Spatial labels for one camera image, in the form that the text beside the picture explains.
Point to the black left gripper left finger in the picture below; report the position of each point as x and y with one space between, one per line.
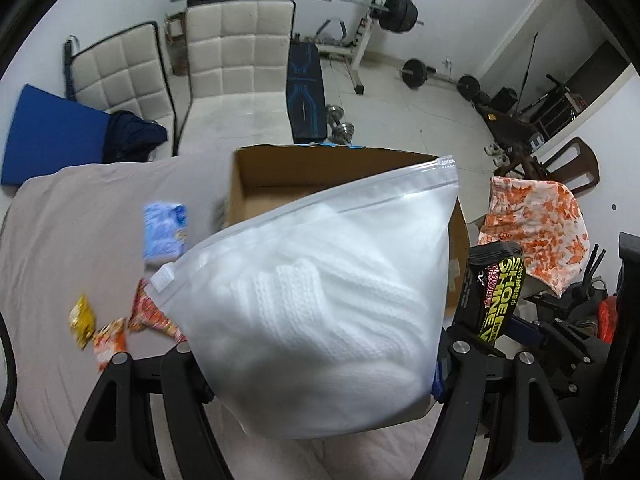
115 436

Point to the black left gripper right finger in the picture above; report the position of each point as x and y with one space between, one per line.
500 409

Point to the orange cartoon snack bag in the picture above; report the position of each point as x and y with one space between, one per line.
108 341

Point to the black shoe shine wipes pack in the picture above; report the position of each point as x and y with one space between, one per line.
492 286

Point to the yellow snack packet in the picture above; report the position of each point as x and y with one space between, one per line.
82 322

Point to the red snack bag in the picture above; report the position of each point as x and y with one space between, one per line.
145 314

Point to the light blue tissue pack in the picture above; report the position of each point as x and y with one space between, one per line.
164 232

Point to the white knit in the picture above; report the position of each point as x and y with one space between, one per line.
323 316

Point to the orange white patterned cloth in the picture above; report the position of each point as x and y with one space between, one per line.
544 218

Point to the brown wooden chair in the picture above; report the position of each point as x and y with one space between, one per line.
573 161

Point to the grey table cloth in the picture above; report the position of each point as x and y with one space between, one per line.
78 232

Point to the black exercise machine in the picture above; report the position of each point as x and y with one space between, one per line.
521 133

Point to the brown cardboard box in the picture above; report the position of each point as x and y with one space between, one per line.
300 185

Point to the dark navy cloth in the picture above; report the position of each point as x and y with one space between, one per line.
129 138

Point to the blue foam mat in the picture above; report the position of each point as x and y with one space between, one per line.
49 133

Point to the floor barbell black plates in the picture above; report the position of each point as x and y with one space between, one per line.
415 73

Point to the chrome dumbbell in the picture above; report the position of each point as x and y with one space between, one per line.
341 132

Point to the white quilted chair left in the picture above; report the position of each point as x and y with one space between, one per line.
126 71

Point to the white quilted chair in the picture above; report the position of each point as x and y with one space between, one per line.
238 67
126 71

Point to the black blue weight bench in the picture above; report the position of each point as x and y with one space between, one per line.
305 94

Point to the white quilted chair right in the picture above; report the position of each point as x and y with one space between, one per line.
238 67

